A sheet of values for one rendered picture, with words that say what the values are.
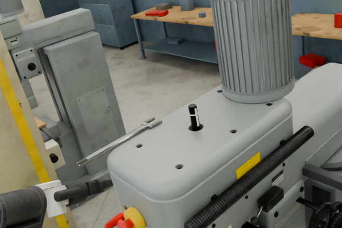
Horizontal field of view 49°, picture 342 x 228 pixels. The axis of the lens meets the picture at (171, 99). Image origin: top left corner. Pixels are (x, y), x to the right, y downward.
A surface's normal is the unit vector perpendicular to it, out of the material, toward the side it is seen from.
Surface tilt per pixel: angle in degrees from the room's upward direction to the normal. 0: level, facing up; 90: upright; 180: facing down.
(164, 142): 0
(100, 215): 0
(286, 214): 90
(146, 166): 0
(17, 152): 90
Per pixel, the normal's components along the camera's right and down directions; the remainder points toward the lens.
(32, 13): 0.65, 0.22
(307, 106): -0.18, -0.88
